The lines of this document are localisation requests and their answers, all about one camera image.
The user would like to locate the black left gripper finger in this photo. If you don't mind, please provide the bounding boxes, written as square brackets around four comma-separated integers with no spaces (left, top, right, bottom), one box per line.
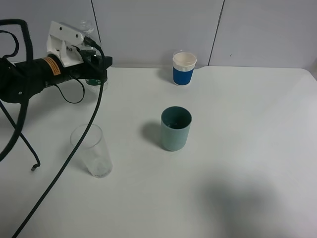
[84,56,113,81]

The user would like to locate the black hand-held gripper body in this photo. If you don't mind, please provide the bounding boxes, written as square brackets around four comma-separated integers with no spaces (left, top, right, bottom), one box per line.
[0,56,88,103]

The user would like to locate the clear green-label water bottle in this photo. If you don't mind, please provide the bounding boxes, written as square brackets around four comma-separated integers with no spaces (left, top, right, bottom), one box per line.
[79,20,102,95]

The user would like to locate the blue and white cup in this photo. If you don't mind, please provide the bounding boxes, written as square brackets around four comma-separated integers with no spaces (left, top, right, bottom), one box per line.
[172,51,197,86]

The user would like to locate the teal green plastic cup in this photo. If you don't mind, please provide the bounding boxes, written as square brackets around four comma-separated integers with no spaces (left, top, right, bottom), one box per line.
[161,106,192,151]

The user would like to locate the clear drinking glass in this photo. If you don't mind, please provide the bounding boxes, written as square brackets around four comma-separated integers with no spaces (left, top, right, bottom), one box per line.
[73,124,113,178]

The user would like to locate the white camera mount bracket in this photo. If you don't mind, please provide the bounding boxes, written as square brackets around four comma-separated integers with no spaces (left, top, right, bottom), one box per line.
[47,21,85,67]

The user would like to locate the thin black loose cable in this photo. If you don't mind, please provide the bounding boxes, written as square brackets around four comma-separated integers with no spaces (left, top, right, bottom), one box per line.
[0,29,86,172]

